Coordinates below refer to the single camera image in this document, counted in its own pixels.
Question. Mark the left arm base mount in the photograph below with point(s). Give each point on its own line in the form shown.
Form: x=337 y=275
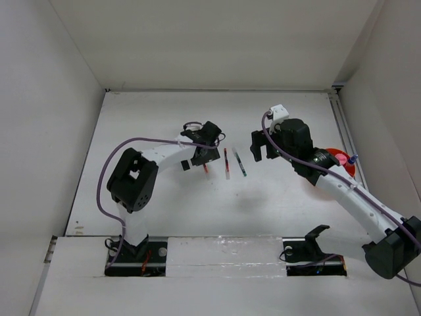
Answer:
x=148 y=259

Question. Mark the aluminium side rail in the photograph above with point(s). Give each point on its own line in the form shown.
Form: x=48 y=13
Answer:
x=339 y=114

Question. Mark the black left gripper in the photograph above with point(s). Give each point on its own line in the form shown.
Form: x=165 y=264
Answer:
x=211 y=155

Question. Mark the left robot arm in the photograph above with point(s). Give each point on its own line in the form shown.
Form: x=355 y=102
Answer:
x=133 y=179

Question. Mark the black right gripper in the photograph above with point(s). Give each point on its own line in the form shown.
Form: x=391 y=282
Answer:
x=258 y=139

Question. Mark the green pen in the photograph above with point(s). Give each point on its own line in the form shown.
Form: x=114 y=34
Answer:
x=239 y=161

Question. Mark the orange round organizer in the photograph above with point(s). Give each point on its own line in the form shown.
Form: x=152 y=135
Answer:
x=348 y=164

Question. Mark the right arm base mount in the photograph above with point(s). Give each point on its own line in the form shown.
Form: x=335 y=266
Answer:
x=304 y=257

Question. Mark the blue spray bottle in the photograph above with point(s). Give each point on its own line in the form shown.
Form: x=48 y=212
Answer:
x=352 y=160

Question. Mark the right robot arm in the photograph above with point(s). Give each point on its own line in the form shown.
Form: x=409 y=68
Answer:
x=395 y=239

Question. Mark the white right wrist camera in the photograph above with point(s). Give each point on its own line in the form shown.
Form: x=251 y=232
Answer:
x=277 y=114

